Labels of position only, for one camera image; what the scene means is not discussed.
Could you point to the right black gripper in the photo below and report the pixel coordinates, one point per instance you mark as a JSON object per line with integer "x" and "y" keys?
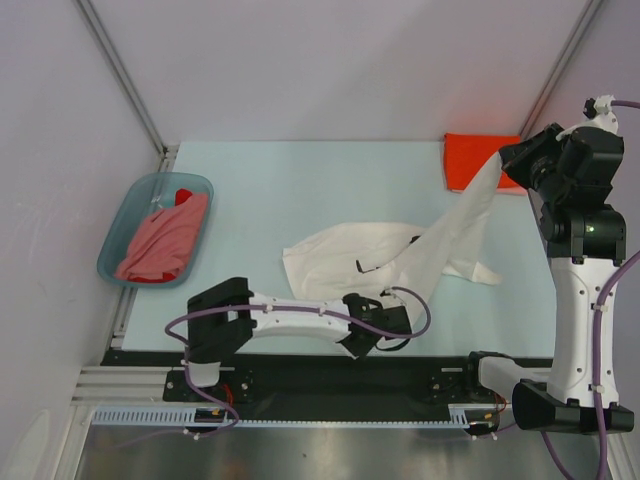
{"x": 515, "y": 157}

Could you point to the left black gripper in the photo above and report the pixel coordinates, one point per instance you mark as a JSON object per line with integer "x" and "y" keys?
{"x": 360, "y": 350}

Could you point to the white printed t shirt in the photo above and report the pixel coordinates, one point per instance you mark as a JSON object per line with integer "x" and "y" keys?
{"x": 395, "y": 264}

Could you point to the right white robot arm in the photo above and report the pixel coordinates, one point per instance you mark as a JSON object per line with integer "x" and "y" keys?
{"x": 584, "y": 272}

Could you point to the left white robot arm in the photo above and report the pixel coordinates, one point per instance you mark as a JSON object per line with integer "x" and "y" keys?
{"x": 225, "y": 317}

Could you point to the folded orange t shirt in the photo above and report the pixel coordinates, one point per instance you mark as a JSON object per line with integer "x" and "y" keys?
{"x": 465, "y": 154}

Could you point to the pink t shirt in basket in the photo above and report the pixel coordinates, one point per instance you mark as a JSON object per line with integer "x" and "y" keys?
{"x": 165, "y": 235}

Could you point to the blue plastic basket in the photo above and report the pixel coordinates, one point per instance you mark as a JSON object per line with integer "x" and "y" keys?
{"x": 155, "y": 237}

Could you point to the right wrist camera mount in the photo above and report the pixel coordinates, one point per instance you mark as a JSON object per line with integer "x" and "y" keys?
{"x": 599, "y": 113}

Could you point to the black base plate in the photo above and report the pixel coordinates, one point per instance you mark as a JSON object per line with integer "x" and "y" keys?
{"x": 291, "y": 385}

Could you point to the grey slotted cable duct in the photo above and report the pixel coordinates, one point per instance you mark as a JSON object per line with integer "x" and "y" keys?
{"x": 453, "y": 416}

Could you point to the right aluminium frame post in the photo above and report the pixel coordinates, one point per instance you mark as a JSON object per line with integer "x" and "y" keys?
{"x": 586, "y": 20}

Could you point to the aluminium frame post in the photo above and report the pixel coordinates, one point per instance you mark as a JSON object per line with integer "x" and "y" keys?
{"x": 586, "y": 20}
{"x": 116, "y": 66}

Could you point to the left aluminium frame post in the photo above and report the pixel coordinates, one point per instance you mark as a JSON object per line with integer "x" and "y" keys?
{"x": 116, "y": 66}

